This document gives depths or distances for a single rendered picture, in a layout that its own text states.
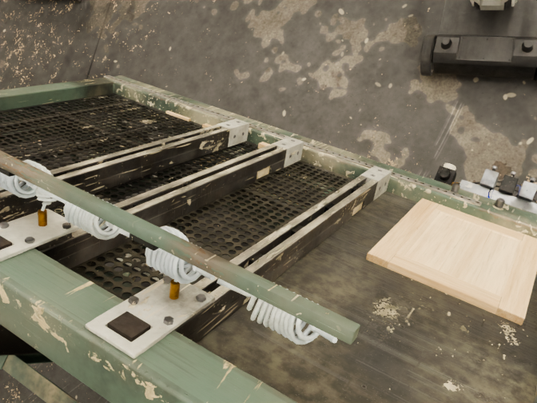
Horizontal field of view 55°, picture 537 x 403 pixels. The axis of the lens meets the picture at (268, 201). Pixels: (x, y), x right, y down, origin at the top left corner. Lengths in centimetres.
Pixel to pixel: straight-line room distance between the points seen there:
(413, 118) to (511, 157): 51
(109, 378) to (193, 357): 13
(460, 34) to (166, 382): 235
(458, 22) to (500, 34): 21
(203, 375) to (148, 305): 17
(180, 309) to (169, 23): 296
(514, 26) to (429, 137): 63
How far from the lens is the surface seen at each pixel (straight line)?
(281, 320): 74
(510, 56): 271
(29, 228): 108
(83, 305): 88
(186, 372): 77
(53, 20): 434
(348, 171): 181
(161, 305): 87
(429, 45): 275
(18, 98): 213
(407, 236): 146
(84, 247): 114
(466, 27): 281
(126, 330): 81
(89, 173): 142
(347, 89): 294
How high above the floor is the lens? 259
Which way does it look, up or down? 65 degrees down
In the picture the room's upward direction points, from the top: 57 degrees counter-clockwise
